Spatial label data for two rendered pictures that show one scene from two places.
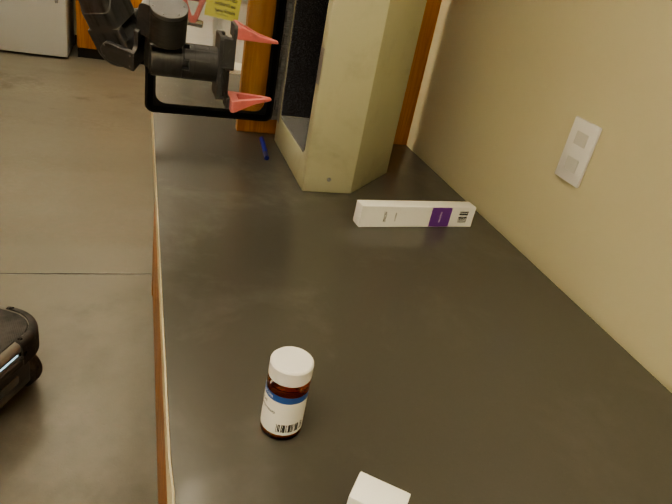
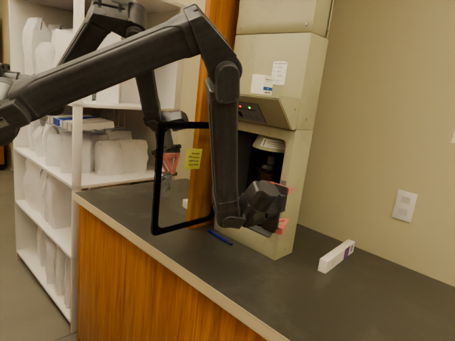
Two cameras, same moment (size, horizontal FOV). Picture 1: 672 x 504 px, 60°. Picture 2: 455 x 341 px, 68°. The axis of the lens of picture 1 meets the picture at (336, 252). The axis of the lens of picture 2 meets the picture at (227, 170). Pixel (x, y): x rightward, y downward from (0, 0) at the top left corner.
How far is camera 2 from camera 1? 0.80 m
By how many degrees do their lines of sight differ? 28
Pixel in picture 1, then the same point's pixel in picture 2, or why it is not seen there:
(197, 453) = not seen: outside the picture
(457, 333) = (440, 321)
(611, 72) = (414, 169)
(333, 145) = (287, 230)
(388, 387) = not seen: outside the picture
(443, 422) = not seen: outside the picture
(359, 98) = (297, 201)
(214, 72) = (275, 216)
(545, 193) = (386, 226)
